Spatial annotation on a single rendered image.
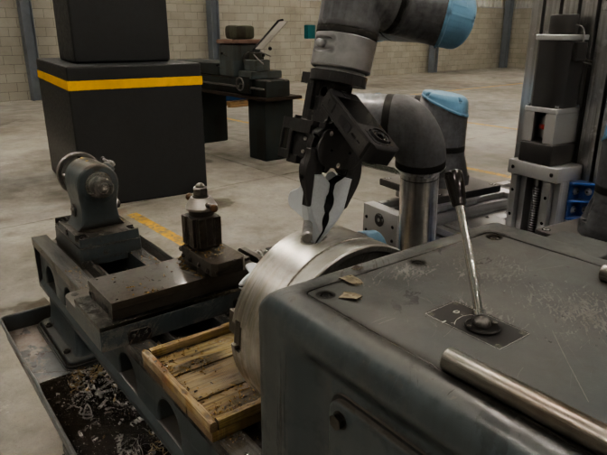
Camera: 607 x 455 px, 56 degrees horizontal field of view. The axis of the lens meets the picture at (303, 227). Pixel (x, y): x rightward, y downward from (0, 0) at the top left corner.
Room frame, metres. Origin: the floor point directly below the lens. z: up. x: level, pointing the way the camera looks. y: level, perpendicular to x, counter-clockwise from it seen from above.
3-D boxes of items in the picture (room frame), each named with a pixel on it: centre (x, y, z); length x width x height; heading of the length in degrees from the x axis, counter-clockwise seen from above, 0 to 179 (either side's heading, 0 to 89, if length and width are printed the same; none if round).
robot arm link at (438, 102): (1.48, -0.35, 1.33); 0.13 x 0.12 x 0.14; 72
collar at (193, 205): (1.37, 0.25, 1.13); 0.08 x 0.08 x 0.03
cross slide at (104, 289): (1.34, 0.31, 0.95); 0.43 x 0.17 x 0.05; 127
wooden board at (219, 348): (1.04, 0.11, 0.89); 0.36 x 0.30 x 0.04; 127
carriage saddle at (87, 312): (1.37, 0.35, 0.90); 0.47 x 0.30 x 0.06; 127
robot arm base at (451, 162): (1.48, -0.36, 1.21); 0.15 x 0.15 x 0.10
